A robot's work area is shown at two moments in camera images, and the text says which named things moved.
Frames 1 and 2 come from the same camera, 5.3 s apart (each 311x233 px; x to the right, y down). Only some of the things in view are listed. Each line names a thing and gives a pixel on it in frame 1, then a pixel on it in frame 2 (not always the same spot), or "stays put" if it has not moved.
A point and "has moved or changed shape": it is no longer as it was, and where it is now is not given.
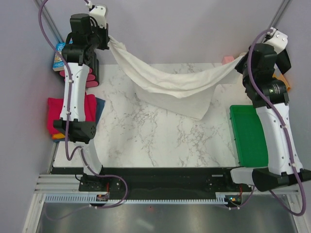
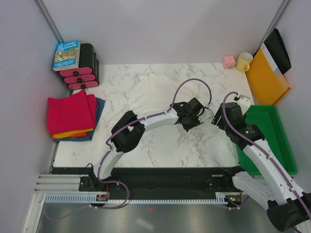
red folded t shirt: x=54 y=109 stays put
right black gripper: x=240 y=66 to x=220 y=123
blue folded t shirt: x=99 y=104 stays put
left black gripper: x=105 y=31 to x=197 y=122
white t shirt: x=190 y=96 has moved or changed shape
